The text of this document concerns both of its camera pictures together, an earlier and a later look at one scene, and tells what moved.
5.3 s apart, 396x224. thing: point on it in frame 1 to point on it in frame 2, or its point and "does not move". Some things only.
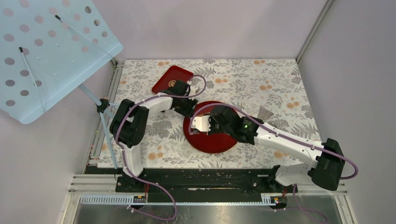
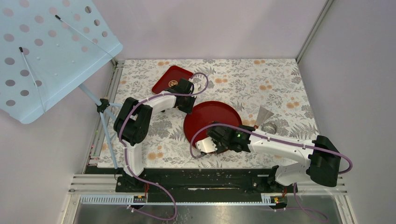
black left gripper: (189, 111) does not move
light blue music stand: (46, 46) does not move
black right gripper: (213, 131) to (219, 149)
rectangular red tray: (173, 73) does not move
